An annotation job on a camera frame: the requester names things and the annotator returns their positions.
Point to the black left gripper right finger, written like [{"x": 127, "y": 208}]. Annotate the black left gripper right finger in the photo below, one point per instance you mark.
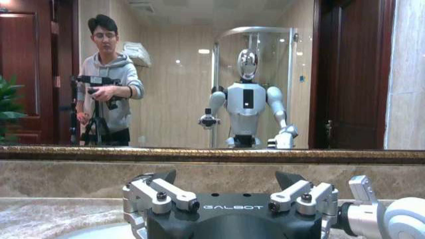
[{"x": 308, "y": 194}]

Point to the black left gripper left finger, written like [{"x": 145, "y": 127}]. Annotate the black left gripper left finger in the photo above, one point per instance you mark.
[{"x": 156, "y": 193}]

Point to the white sink basin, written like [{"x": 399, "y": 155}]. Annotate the white sink basin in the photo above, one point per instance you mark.
[{"x": 99, "y": 231}]

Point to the black control rig on tripod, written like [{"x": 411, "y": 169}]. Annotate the black control rig on tripod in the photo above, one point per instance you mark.
[{"x": 96, "y": 119}]

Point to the white robot mirror reflection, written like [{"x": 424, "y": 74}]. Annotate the white robot mirror reflection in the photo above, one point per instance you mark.
[{"x": 247, "y": 104}]

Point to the small blue sticker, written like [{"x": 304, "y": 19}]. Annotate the small blue sticker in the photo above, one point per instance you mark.
[{"x": 301, "y": 78}]

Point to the person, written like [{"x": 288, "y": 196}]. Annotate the person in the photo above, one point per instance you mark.
[{"x": 110, "y": 67}]

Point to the green leafy plant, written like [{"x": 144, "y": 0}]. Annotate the green leafy plant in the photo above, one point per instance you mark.
[{"x": 10, "y": 104}]

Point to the gold framed wall mirror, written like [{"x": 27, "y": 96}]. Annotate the gold framed wall mirror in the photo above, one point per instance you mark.
[{"x": 185, "y": 155}]

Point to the curved glass shower enclosure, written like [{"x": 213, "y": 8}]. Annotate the curved glass shower enclosure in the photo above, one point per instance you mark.
[{"x": 285, "y": 57}]

